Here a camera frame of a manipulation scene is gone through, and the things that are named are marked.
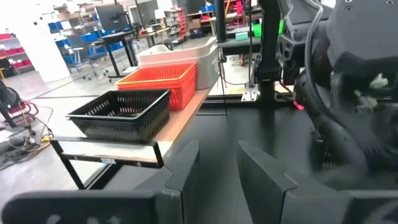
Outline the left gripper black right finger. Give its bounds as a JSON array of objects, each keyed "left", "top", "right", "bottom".
[{"left": 238, "top": 140, "right": 298, "bottom": 224}]

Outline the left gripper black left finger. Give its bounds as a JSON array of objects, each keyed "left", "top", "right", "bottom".
[{"left": 165, "top": 139, "right": 201, "bottom": 224}]

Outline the orange slotted plastic basket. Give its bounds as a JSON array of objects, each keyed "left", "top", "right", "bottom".
[
  {"left": 114, "top": 62, "right": 198, "bottom": 86},
  {"left": 117, "top": 79, "right": 198, "bottom": 111}
]

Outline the black slotted plastic basket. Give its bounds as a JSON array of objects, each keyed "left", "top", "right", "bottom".
[{"left": 65, "top": 89, "right": 171, "bottom": 144}]

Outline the white plastic storage bin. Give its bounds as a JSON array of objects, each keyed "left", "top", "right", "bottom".
[
  {"left": 195, "top": 58, "right": 220, "bottom": 91},
  {"left": 136, "top": 36, "right": 220, "bottom": 68}
]

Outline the shelf with blue bins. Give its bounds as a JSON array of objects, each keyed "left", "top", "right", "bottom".
[{"left": 47, "top": 19, "right": 128, "bottom": 68}]

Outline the shelf with red bins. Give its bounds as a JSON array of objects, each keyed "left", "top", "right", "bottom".
[{"left": 0, "top": 32, "right": 35, "bottom": 78}]

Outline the pale green artificial plant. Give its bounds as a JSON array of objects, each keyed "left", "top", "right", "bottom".
[{"left": 354, "top": 73, "right": 390, "bottom": 110}]

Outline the black table mat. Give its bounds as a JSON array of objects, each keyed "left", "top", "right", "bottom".
[{"left": 85, "top": 102, "right": 398, "bottom": 224}]

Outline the grey equipment cart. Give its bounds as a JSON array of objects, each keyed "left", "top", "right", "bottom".
[{"left": 217, "top": 36, "right": 262, "bottom": 57}]

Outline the green box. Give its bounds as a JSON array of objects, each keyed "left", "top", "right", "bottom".
[{"left": 252, "top": 19, "right": 285, "bottom": 39}]

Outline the red parts drawer rack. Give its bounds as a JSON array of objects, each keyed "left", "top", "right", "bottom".
[{"left": 164, "top": 7, "right": 188, "bottom": 39}]

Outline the black office desk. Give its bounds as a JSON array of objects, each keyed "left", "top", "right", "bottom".
[{"left": 99, "top": 30, "right": 139, "bottom": 79}]

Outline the black round pole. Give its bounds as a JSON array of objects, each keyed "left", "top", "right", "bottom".
[{"left": 214, "top": 0, "right": 227, "bottom": 43}]

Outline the red wheeled cart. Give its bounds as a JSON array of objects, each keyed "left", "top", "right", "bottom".
[{"left": 0, "top": 79, "right": 40, "bottom": 128}]

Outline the grey office chair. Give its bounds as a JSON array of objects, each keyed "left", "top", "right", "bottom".
[{"left": 65, "top": 33, "right": 109, "bottom": 82}]

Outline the black computer monitor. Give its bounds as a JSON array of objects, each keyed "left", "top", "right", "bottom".
[{"left": 94, "top": 4, "right": 131, "bottom": 32}]

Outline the white building column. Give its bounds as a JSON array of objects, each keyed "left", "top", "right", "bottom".
[{"left": 12, "top": 0, "right": 72, "bottom": 84}]

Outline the wooden shelf with black frame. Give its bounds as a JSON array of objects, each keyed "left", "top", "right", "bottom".
[{"left": 49, "top": 86, "right": 217, "bottom": 191}]

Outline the silver mounting bracket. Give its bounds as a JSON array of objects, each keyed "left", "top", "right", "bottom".
[{"left": 241, "top": 82, "right": 261, "bottom": 103}]

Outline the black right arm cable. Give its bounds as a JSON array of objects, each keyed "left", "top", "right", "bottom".
[{"left": 303, "top": 0, "right": 335, "bottom": 131}]

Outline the black aluminium rig frame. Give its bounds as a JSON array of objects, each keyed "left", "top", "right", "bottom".
[{"left": 198, "top": 0, "right": 312, "bottom": 116}]

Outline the floor cable bundle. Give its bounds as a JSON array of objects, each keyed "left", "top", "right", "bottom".
[{"left": 0, "top": 124, "right": 55, "bottom": 170}]

